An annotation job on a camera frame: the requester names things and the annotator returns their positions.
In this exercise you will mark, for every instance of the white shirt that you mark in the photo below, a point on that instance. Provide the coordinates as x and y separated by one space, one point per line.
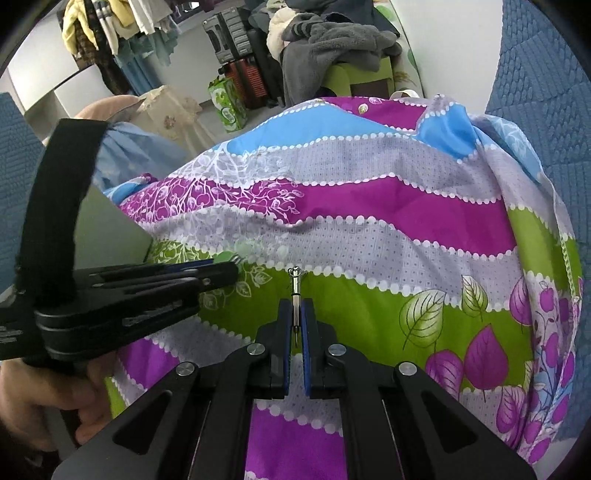
147 16

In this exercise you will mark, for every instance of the person's left hand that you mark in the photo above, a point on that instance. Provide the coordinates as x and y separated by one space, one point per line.
41 397

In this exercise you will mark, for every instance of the cream fleece garment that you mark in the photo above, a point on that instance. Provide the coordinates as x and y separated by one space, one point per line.
281 32

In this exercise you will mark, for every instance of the pale grey box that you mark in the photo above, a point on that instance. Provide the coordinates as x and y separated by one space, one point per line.
111 230

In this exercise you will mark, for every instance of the pink cream patchwork pillow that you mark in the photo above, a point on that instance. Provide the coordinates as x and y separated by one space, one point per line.
108 108

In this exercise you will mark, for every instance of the colourful striped floral blanket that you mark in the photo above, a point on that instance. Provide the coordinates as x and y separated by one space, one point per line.
369 207

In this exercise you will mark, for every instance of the grey hard suitcase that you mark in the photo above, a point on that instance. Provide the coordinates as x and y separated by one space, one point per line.
226 34

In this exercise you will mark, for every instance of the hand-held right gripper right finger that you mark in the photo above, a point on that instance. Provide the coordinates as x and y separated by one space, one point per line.
305 332

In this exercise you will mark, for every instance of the grey fleece garment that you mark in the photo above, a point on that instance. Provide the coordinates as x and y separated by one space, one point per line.
332 46

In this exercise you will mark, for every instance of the blue quilted cover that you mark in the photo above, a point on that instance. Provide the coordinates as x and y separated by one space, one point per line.
21 184
540 69

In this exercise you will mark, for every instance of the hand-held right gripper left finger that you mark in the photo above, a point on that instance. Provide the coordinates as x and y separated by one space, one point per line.
287 332

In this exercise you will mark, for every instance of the dark navy garment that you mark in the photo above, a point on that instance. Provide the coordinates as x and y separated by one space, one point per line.
369 14

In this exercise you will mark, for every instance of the blue dress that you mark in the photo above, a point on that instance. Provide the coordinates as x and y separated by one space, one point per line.
131 71

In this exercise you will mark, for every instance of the white cabinet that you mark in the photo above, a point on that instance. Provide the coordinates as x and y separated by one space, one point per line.
46 78

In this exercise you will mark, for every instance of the black suitcase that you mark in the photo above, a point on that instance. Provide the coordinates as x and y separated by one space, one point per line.
265 69

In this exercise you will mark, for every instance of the red suitcase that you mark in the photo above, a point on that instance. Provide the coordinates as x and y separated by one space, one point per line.
242 83

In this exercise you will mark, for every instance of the green shopping bag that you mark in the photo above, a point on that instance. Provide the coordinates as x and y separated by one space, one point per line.
228 104

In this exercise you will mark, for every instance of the green plastic stool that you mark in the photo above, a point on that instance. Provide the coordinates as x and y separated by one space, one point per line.
341 76

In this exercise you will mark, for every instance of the teal cloth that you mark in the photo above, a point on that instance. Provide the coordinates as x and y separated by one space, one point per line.
164 46

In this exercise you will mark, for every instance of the striped sweater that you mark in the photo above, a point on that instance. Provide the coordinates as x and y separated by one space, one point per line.
104 27

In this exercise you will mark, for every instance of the floral mat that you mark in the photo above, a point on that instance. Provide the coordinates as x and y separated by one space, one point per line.
406 46

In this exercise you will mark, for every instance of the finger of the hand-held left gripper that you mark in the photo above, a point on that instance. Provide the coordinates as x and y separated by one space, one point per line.
184 276

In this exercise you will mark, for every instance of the plaid garment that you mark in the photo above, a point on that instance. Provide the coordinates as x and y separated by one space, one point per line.
99 64

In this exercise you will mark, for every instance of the beige embroidered cloth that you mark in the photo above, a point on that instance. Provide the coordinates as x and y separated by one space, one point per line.
175 115

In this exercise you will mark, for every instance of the light blue cloth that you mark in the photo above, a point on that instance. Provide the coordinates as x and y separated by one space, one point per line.
138 147

